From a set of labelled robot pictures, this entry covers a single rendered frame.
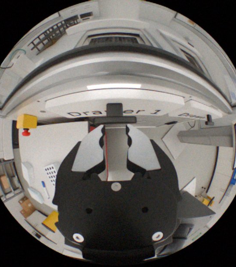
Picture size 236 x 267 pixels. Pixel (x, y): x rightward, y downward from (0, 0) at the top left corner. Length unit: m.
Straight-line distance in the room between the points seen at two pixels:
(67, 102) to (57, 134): 0.24
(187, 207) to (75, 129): 0.67
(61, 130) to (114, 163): 0.88
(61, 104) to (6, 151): 0.73
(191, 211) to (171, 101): 0.52
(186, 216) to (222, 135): 0.71
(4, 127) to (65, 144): 0.62
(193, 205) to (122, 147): 0.96
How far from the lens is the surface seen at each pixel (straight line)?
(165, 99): 0.15
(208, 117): 0.33
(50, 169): 0.40
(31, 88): 0.15
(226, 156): 3.21
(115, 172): 1.16
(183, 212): 0.54
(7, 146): 0.83
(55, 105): 0.17
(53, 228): 2.71
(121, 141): 1.05
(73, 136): 0.33
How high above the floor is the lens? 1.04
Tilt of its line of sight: 88 degrees down
